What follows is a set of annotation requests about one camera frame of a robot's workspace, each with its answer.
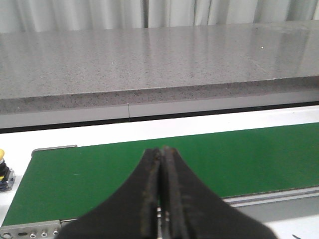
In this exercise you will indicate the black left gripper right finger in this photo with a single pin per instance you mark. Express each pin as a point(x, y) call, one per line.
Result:
point(193, 211)

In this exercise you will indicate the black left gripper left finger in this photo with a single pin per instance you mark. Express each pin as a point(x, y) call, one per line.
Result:
point(129, 213)

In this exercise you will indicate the green conveyor belt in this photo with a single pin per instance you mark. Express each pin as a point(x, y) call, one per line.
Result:
point(67, 183)

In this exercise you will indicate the metal conveyor end plate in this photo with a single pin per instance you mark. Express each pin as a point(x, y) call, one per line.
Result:
point(39, 230)

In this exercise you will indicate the yellow mushroom push button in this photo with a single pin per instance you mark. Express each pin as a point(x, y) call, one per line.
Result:
point(7, 175)

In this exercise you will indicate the grey stone counter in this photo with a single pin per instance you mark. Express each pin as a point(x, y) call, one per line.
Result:
point(46, 71)

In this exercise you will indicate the grey white curtain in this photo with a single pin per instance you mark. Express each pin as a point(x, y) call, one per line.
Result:
point(50, 15)

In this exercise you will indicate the aluminium conveyor side rail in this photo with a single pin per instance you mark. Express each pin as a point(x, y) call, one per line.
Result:
point(278, 205)

